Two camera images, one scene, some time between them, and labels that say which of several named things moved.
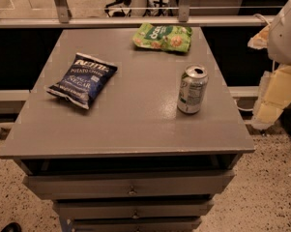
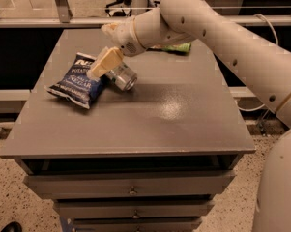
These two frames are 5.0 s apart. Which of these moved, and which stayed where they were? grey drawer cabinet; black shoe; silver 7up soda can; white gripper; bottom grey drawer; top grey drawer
Moved: silver 7up soda can; white gripper
Stayed: bottom grey drawer; black shoe; grey drawer cabinet; top grey drawer
